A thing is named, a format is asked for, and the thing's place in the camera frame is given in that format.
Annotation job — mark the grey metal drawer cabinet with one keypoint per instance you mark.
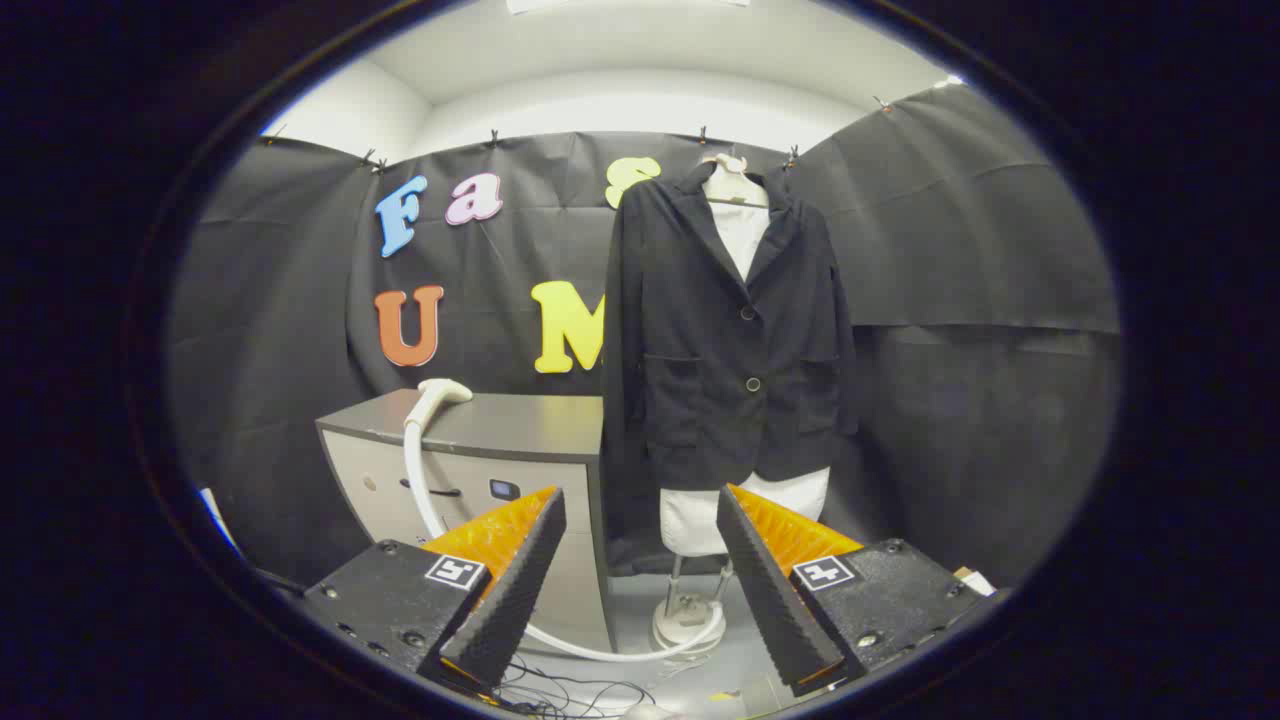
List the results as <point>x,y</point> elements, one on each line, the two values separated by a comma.
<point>540,425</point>

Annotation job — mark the white mannequin torso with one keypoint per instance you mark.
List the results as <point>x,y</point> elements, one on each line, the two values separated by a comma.
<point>745,235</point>

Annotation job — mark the white mannequin stand base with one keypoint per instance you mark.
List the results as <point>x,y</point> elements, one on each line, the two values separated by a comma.
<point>688,622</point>

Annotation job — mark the black backdrop cloth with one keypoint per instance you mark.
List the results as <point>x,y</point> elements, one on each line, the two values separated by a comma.
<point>950,250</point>

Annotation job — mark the black blazer jacket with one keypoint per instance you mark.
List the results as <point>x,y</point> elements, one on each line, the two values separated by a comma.
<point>700,350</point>

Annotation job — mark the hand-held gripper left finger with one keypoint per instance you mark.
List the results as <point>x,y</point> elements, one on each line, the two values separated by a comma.
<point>520,590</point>

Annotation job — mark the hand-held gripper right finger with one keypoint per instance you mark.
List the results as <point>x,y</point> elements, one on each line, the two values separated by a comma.
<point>765,590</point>

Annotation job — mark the brown cardboard box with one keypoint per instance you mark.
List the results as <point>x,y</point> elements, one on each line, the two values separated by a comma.
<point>972,580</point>

